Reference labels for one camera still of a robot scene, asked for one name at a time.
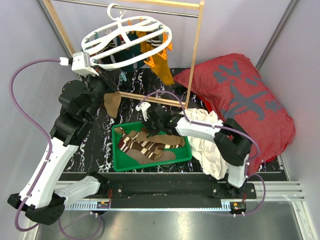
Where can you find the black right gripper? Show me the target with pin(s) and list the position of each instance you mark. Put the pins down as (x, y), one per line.
(152, 132)

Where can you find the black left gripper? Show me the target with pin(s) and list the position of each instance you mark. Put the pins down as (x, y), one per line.
(110, 77)

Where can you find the teal clip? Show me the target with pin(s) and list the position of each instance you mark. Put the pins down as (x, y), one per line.
(122, 77)

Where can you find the tan brown sock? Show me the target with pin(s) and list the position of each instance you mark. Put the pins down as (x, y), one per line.
(111, 103)

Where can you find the white round clip hanger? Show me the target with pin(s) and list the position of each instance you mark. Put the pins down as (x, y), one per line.
(112, 38)

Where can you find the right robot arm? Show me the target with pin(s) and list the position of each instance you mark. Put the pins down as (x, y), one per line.
(231, 140)

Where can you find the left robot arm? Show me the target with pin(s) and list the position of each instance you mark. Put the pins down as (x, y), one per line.
(80, 100)

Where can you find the brown striped socks in tray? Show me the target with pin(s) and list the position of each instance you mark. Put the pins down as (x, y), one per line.
(148, 149)

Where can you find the dark green socks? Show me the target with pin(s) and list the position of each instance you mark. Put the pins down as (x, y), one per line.
(129, 53)

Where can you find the yellow socks with striped cuffs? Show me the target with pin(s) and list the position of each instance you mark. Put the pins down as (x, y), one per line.
(161, 68)

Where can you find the green plastic tray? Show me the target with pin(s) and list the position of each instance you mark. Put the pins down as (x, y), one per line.
(122, 162)

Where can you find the white crumpled cloth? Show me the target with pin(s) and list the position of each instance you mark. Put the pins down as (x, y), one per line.
(206, 152)

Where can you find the red pillow with blue pattern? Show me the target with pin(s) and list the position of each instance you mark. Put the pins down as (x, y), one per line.
(231, 86)

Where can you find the metal hanging rod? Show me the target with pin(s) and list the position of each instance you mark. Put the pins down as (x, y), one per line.
(169, 13)

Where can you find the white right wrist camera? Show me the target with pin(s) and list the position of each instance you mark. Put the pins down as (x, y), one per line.
(143, 108)

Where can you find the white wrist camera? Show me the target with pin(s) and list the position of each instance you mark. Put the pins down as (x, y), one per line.
(143, 108)
(81, 64)

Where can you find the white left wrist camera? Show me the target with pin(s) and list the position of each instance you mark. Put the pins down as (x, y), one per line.
(81, 64)

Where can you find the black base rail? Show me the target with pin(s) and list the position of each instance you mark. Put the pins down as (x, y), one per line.
(173, 191)

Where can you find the wooden clothes rack frame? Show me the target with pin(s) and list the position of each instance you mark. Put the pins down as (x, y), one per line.
(66, 43)

